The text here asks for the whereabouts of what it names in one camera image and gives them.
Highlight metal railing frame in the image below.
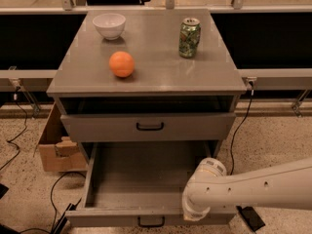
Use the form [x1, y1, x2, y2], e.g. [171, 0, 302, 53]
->
[1, 0, 311, 98]

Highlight black device bottom left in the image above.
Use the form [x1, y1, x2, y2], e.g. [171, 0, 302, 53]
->
[50, 201, 80, 234]

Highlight grey drawer cabinet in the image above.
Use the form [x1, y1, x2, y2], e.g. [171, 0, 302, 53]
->
[48, 9, 246, 153]

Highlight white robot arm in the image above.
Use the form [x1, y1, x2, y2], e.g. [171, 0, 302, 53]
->
[182, 158, 312, 221]

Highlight black cable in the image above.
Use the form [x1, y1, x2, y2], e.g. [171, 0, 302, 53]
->
[0, 86, 29, 173]
[228, 81, 255, 176]
[19, 171, 87, 234]

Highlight grey top drawer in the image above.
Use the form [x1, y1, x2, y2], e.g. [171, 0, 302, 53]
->
[60, 113, 235, 142]

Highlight green soda can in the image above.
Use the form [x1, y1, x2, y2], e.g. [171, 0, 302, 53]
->
[178, 18, 201, 58]

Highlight orange fruit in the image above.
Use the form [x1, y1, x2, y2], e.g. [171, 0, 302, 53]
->
[109, 52, 135, 78]

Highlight grey drawer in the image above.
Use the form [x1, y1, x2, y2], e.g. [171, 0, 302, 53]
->
[64, 140, 238, 229]
[60, 113, 235, 142]

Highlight black cable bottom left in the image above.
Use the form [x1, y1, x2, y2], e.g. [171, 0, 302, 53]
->
[19, 171, 87, 234]

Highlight white ceramic bowl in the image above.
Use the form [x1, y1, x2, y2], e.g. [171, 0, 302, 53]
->
[93, 13, 126, 40]

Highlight black cable right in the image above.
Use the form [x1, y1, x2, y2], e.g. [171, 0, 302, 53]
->
[228, 81, 255, 176]

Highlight black power adapter right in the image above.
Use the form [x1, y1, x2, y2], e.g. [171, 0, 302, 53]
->
[237, 207, 265, 232]

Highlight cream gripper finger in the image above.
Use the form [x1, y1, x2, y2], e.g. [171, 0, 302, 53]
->
[183, 214, 206, 221]

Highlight brown cardboard box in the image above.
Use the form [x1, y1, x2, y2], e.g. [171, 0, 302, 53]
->
[37, 104, 87, 172]

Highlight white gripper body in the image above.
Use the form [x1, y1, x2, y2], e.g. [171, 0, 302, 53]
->
[181, 157, 227, 215]

